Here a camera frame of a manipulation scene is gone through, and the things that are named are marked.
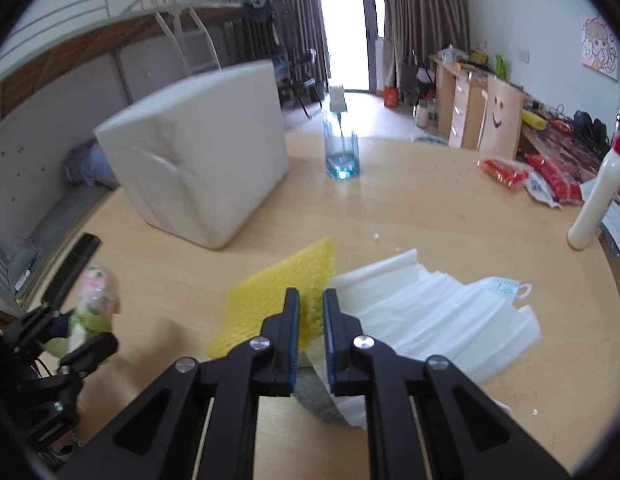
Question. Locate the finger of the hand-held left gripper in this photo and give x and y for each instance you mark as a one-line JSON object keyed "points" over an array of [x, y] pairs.
{"points": [[73, 272], [89, 352]]}

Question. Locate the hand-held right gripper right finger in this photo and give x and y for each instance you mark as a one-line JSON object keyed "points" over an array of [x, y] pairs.
{"points": [[330, 345]]}

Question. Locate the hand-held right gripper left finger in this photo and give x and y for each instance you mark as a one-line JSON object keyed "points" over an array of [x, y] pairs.
{"points": [[293, 345]]}

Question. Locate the pink green plush toy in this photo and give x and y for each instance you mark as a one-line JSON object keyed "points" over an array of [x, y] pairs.
{"points": [[95, 300]]}

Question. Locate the yellow sponge cloth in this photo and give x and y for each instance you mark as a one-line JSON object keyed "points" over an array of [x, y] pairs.
{"points": [[270, 305]]}

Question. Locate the white foam sheet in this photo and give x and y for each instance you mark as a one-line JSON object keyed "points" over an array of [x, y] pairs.
{"points": [[420, 320]]}

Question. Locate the white foam box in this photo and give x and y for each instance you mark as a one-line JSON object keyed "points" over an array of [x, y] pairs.
{"points": [[199, 155]]}

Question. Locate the grey cloth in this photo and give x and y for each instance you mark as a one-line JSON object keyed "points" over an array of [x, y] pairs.
{"points": [[315, 402]]}

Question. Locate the blue checked quilt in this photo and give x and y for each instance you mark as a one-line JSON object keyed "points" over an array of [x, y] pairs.
{"points": [[89, 167]]}

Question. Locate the blue face mask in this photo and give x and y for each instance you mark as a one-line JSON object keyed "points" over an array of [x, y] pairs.
{"points": [[502, 287]]}

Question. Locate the blue glass pump bottle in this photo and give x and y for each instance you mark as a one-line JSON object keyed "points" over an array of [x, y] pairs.
{"points": [[342, 155]]}

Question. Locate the red snack packet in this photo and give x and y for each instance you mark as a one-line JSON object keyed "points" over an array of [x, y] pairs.
{"points": [[505, 171], [557, 177]]}

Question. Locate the white thermos jug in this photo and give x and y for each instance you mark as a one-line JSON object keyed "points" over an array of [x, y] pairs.
{"points": [[421, 114]]}

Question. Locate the orange bag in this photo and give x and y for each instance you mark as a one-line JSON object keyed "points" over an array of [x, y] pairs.
{"points": [[390, 97]]}

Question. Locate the white snack packet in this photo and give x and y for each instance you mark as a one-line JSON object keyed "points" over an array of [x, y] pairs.
{"points": [[540, 191]]}

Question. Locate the white bed ladder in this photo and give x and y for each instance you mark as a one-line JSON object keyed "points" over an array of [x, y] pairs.
{"points": [[199, 45]]}

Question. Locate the wooden desk with drawers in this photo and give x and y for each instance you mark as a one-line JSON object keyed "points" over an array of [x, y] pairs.
{"points": [[460, 110]]}

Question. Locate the black folding chair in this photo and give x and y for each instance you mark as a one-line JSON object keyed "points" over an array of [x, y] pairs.
{"points": [[295, 75]]}

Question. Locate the wooden chair with smiley cutout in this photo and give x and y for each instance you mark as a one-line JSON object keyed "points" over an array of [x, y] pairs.
{"points": [[505, 130]]}

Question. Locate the black trolley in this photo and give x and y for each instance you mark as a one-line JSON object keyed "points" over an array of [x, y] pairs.
{"points": [[415, 77]]}

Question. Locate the yellow roll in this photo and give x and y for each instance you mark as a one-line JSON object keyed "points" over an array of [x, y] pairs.
{"points": [[534, 120]]}

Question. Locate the white spray bottle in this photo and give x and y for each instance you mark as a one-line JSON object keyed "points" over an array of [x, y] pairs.
{"points": [[597, 195]]}

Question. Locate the cluttered wooden desk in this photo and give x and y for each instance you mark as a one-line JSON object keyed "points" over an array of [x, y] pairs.
{"points": [[565, 145]]}

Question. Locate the white paper sheet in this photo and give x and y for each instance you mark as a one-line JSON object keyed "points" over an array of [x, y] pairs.
{"points": [[617, 225]]}

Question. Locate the glass balcony door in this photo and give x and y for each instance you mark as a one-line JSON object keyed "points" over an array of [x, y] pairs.
{"points": [[345, 30]]}

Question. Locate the brown curtain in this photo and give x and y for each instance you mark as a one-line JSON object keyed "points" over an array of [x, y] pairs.
{"points": [[295, 25], [425, 15]]}

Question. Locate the dark hanging clothes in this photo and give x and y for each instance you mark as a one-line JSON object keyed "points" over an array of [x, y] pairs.
{"points": [[257, 10]]}

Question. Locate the green snack bag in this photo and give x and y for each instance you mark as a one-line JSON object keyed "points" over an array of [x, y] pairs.
{"points": [[500, 66]]}

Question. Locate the black bag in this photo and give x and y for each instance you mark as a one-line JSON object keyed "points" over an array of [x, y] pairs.
{"points": [[590, 127]]}

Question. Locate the white wall socket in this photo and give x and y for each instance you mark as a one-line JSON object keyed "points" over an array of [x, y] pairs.
{"points": [[524, 55]]}

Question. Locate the cartoon wall poster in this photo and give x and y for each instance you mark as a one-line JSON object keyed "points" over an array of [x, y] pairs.
{"points": [[599, 50]]}

